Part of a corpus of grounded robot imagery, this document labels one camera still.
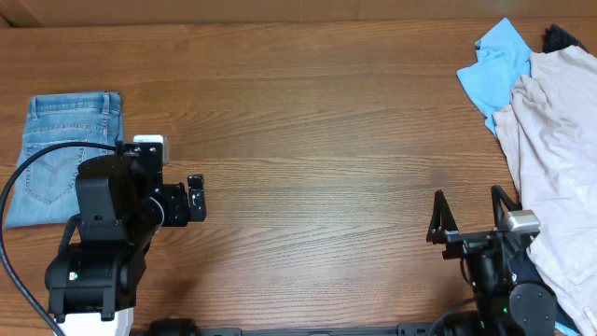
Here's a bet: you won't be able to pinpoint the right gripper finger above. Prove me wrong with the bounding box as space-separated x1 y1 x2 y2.
426 189 459 244
491 185 521 229

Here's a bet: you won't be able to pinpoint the light blue denim jeans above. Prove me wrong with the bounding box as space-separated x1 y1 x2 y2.
5 91 124 228

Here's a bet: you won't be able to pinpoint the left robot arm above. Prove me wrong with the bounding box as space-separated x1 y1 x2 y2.
45 142 207 335

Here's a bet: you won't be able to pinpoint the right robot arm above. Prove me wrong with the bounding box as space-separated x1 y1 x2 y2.
426 185 558 335

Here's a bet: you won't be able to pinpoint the black garment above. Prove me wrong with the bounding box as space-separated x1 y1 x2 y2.
508 250 580 336

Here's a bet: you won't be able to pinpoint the beige garment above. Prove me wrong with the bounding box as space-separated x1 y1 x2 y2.
493 46 596 335

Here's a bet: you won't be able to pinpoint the light blue shirt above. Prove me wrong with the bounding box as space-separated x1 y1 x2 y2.
456 18 532 136

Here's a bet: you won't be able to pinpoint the dark garment at top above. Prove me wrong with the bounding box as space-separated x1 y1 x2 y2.
542 24 587 53

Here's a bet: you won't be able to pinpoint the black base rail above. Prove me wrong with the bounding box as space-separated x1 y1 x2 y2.
130 318 433 336

